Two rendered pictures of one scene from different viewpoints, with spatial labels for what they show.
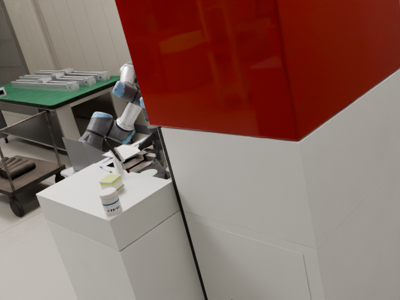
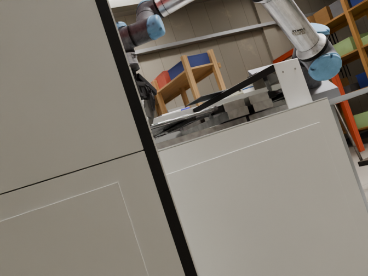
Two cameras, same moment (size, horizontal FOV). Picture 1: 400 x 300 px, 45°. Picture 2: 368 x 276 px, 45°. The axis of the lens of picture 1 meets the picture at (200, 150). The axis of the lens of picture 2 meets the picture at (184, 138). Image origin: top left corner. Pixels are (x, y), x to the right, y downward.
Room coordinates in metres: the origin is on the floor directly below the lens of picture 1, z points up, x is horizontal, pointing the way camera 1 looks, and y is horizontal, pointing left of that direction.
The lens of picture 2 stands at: (2.71, -1.22, 0.78)
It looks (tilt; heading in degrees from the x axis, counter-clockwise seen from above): 3 degrees up; 105
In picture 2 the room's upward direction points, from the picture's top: 18 degrees counter-clockwise
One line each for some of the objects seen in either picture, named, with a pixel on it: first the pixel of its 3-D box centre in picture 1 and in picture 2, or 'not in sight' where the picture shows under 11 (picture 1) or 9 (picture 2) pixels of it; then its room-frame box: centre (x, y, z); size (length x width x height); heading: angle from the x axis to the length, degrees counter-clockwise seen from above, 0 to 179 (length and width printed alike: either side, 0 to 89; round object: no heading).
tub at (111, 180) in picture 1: (111, 184); not in sight; (1.96, 0.42, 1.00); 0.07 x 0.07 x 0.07; 56
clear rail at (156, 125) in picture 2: not in sight; (165, 123); (2.34, 0.00, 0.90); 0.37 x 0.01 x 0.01; 41
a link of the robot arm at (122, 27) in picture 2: (149, 107); (120, 40); (2.23, 0.18, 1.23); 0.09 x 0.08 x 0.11; 4
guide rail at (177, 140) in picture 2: not in sight; (180, 141); (2.34, 0.08, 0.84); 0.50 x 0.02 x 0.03; 41
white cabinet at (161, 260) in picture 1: (175, 252); (207, 264); (2.25, 0.26, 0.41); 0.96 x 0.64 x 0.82; 131
